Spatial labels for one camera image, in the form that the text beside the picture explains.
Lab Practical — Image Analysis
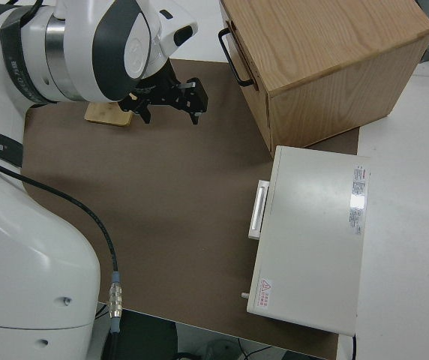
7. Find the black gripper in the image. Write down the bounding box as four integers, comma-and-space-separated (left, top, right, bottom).
120, 61, 209, 127

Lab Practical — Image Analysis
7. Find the wooden mug tree stand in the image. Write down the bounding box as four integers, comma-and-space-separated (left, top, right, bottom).
84, 100, 132, 128

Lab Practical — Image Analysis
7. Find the brown table mat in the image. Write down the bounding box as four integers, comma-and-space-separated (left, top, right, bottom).
21, 58, 362, 360

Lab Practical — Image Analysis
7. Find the wooden cabinet box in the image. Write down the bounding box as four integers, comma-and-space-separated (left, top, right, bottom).
217, 0, 429, 158

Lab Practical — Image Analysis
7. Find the white toaster oven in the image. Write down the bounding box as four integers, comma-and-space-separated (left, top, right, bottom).
244, 145, 372, 337

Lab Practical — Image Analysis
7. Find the black cabinet handle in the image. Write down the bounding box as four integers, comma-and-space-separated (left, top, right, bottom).
217, 28, 255, 86

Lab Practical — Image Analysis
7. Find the white oven door handle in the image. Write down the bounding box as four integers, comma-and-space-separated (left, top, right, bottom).
247, 179, 272, 240

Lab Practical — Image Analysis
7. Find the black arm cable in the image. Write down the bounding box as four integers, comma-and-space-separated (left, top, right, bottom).
0, 149, 125, 360

